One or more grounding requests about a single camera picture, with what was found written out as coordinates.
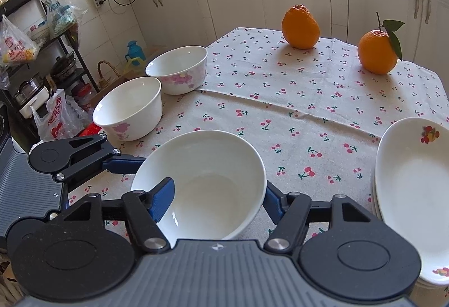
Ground white bowl pink flowers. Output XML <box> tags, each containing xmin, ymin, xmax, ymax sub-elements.
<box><xmin>93</xmin><ymin>76</ymin><xmax>163</xmax><ymax>142</ymax></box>

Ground plain white bowl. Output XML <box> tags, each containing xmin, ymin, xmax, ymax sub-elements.
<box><xmin>132</xmin><ymin>130</ymin><xmax>267</xmax><ymax>244</ymax></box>

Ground white plate with fruit print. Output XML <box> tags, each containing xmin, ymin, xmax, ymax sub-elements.
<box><xmin>374</xmin><ymin>118</ymin><xmax>448</xmax><ymax>285</ymax></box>

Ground white plate stack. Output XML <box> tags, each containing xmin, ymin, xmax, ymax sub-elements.
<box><xmin>371</xmin><ymin>180</ymin><xmax>448</xmax><ymax>290</ymax></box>

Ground white kitchen cabinets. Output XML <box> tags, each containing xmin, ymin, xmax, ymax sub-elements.
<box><xmin>132</xmin><ymin>0</ymin><xmax>448</xmax><ymax>79</ymax></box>

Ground red white plastic bag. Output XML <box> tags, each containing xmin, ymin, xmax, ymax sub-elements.
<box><xmin>31</xmin><ymin>89</ymin><xmax>91</xmax><ymax>142</ymax></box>

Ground wicker basket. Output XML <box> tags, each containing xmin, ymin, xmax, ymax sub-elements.
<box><xmin>97</xmin><ymin>60</ymin><xmax>121</xmax><ymax>89</ymax></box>

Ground cherry print tablecloth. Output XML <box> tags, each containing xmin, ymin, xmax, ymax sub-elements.
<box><xmin>66</xmin><ymin>26</ymin><xmax>449</xmax><ymax>307</ymax></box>

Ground blue thermos jug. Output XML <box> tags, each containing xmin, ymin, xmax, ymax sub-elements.
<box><xmin>125</xmin><ymin>41</ymin><xmax>146</xmax><ymax>67</ymax></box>

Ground black metal shelf rack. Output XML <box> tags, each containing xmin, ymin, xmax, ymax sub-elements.
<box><xmin>0</xmin><ymin>0</ymin><xmax>101</xmax><ymax>119</ymax></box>

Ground bumpy orange without leaves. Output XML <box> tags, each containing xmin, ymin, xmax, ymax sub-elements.
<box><xmin>281</xmin><ymin>4</ymin><xmax>320</xmax><ymax>50</ymax></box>

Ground orange with green leaves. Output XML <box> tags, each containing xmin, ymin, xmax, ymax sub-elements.
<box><xmin>358</xmin><ymin>12</ymin><xmax>405</xmax><ymax>76</ymax></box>

